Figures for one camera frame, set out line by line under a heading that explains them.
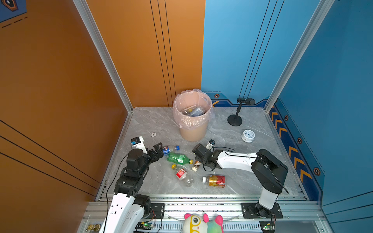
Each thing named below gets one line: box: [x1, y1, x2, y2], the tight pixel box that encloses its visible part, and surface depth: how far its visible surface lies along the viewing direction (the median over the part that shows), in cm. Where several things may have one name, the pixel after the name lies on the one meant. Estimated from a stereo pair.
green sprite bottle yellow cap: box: [166, 152, 194, 166], surface depth 89 cm
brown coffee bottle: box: [191, 160, 202, 172], surface depth 87 cm
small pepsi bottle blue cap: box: [162, 146, 171, 156], surface depth 92 cm
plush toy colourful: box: [182, 213, 224, 233], surface depth 66 cm
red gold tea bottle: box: [202, 174, 226, 188], surface depth 80 cm
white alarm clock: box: [241, 129, 256, 143], surface depth 101 cm
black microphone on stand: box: [227, 97, 256, 127], surface depth 114 cm
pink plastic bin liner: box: [172, 88, 216, 130], surface depth 90 cm
